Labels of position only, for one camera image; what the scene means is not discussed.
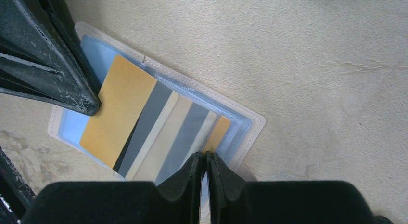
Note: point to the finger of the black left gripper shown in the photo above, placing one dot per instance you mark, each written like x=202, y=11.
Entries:
x=59, y=17
x=36, y=64

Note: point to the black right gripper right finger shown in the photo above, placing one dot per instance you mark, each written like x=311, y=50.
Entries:
x=234, y=200

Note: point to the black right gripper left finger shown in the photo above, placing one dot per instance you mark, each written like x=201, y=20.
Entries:
x=174, y=201

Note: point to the beige leather card holder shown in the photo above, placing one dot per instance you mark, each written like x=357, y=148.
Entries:
x=231, y=137

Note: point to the yellow card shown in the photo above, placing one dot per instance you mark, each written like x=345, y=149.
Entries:
x=133, y=102
x=182, y=133

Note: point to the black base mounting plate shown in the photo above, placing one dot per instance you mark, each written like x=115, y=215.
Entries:
x=15, y=194

